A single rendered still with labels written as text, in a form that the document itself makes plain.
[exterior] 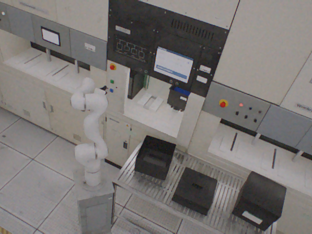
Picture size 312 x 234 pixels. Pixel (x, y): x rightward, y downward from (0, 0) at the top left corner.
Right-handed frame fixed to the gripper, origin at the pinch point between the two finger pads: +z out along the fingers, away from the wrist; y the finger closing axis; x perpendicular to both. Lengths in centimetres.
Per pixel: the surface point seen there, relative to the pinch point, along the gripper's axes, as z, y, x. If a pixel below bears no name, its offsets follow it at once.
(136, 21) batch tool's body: 12, 18, 61
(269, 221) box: -31, 159, -30
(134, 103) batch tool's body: 33.0, 14.1, -33.2
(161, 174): -29, 73, -36
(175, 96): 44, 52, -14
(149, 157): -13, 55, -43
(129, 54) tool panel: 11.8, 14.4, 32.8
